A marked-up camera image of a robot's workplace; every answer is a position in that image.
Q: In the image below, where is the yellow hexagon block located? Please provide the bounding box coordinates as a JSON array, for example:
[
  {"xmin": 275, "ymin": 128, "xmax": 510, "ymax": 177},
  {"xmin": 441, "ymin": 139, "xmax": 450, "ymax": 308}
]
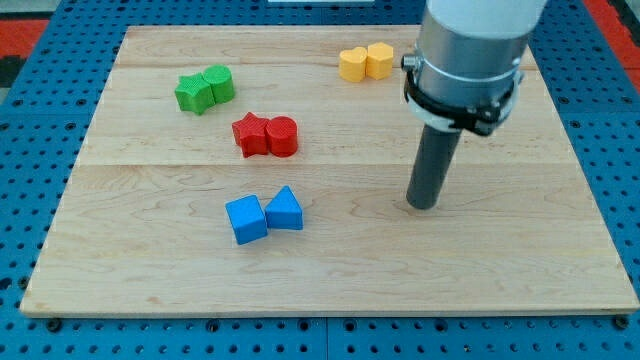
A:
[{"xmin": 366, "ymin": 42, "xmax": 394, "ymax": 80}]

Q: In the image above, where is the yellow heart block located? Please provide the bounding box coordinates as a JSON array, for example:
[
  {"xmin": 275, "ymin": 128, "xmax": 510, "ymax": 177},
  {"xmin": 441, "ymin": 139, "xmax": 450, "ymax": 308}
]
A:
[{"xmin": 338, "ymin": 47, "xmax": 368, "ymax": 82}]

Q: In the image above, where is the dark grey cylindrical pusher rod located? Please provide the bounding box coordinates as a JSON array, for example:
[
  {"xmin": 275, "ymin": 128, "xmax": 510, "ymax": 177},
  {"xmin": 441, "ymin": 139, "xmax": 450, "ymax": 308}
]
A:
[{"xmin": 406, "ymin": 125, "xmax": 461, "ymax": 210}]

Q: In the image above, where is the red star block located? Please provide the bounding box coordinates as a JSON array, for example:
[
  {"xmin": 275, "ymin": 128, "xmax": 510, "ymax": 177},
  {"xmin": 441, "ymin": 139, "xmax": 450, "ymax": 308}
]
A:
[{"xmin": 232, "ymin": 112, "xmax": 269, "ymax": 158}]

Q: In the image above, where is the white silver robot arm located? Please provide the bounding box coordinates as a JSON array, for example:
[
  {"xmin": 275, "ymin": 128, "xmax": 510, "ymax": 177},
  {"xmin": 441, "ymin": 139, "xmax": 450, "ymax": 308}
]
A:
[{"xmin": 401, "ymin": 0, "xmax": 546, "ymax": 136}]

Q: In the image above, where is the blue cube block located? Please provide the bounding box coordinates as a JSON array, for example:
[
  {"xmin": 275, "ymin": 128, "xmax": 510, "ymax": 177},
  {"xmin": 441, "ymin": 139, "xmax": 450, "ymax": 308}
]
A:
[{"xmin": 225, "ymin": 194, "xmax": 268, "ymax": 245}]

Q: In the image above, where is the green star block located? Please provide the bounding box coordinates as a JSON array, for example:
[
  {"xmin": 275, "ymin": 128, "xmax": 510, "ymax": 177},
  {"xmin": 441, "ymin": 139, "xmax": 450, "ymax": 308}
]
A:
[{"xmin": 174, "ymin": 73, "xmax": 216, "ymax": 115}]

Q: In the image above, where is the light wooden board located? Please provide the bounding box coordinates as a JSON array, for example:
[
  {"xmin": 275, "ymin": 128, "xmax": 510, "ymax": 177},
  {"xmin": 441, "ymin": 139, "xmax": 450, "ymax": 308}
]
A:
[{"xmin": 21, "ymin": 26, "xmax": 639, "ymax": 318}]

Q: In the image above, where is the green cylinder block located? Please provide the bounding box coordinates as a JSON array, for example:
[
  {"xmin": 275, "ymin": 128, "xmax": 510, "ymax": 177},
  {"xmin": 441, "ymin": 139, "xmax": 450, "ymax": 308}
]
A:
[{"xmin": 203, "ymin": 64, "xmax": 235, "ymax": 103}]

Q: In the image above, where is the red cylinder block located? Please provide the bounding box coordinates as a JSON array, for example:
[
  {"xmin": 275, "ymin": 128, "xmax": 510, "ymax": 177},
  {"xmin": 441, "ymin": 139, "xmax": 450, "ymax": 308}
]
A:
[{"xmin": 265, "ymin": 116, "xmax": 298, "ymax": 157}]

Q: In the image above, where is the blue triangle block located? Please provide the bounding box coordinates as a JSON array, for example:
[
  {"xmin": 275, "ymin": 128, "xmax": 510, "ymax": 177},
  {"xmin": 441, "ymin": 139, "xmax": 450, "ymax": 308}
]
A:
[{"xmin": 265, "ymin": 185, "xmax": 304, "ymax": 230}]

